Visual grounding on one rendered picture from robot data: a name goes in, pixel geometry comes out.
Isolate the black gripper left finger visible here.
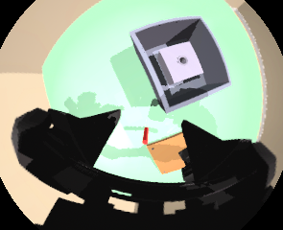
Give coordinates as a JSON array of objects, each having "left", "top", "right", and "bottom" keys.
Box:
[{"left": 48, "top": 108, "right": 122, "bottom": 166}]

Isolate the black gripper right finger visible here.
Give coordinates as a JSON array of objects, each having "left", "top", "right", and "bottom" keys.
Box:
[{"left": 180, "top": 120, "right": 252, "bottom": 181}]

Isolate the white square plate with hole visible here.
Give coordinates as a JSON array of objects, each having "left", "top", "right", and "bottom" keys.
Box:
[{"left": 157, "top": 41, "right": 203, "bottom": 85}]

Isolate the red peg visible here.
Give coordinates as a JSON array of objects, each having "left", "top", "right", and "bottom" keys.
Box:
[{"left": 142, "top": 126, "right": 149, "bottom": 145}]

